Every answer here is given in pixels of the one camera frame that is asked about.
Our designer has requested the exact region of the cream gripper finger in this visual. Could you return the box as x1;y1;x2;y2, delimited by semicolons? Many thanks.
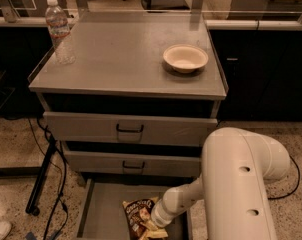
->
141;220;158;231
146;229;168;239

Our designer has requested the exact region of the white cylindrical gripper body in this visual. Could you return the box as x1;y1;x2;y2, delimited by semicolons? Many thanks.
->
151;199;177;228

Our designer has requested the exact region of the brown sea salt chip bag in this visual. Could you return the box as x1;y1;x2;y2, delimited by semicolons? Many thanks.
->
122;197;166;240

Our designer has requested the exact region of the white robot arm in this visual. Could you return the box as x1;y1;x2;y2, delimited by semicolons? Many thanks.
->
151;127;290;240

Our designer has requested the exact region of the grey middle drawer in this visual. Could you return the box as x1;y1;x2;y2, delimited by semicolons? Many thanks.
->
63;141;201;177

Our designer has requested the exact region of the grey drawer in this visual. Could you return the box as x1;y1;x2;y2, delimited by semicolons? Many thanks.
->
44;112;217;147
63;141;201;177
74;175;187;240

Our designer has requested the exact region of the grey bottom drawer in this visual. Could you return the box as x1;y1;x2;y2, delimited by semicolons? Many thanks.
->
74;175;187;240

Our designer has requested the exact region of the grey metal drawer cabinet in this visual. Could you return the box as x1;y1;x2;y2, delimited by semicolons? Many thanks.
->
28;11;229;188

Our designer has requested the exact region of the grey top drawer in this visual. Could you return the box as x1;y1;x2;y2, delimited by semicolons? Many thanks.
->
44;112;217;147

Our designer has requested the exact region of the black desk leg with caster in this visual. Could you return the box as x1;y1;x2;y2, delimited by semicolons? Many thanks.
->
25;136;55;216

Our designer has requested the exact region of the white paper bowl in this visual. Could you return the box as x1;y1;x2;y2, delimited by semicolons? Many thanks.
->
163;44;209;73

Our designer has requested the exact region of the white shoe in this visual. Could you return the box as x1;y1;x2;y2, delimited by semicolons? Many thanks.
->
0;221;12;240

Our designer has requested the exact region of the clear plastic water bottle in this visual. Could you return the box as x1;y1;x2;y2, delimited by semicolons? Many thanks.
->
45;0;76;64

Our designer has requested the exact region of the black floor cable right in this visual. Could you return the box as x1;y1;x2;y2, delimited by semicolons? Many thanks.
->
267;155;301;201

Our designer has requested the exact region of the black floor cable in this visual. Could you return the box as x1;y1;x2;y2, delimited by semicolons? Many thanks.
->
267;155;301;201
27;117;69;240

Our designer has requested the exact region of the black floor cable left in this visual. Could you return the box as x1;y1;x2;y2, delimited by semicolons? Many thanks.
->
27;117;69;240

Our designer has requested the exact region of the white horizontal rail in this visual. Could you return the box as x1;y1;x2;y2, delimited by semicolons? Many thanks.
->
0;17;302;31

